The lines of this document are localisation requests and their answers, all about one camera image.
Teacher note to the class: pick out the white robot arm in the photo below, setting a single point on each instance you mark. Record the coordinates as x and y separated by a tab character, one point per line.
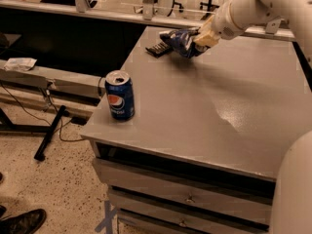
292	203

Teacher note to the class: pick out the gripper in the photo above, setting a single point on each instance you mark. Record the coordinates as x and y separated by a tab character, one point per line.
223	23

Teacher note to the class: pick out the grey side bench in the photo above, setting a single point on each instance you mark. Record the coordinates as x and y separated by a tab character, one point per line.
80	93

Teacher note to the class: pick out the grey drawer cabinet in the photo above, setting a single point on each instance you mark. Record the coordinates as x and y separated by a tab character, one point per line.
202	152

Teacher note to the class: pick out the black metal stand leg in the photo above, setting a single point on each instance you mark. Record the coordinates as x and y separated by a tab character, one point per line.
39	155

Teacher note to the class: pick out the blue chip bag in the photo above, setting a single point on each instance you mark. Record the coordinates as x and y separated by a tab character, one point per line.
181	40

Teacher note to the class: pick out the blue Pepsi can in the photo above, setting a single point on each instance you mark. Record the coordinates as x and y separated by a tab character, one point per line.
120	95

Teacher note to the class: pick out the white wipes pack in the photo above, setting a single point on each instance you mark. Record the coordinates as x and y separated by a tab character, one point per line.
19	64

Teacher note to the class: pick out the black shoe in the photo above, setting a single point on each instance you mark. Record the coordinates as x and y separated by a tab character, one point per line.
27	223

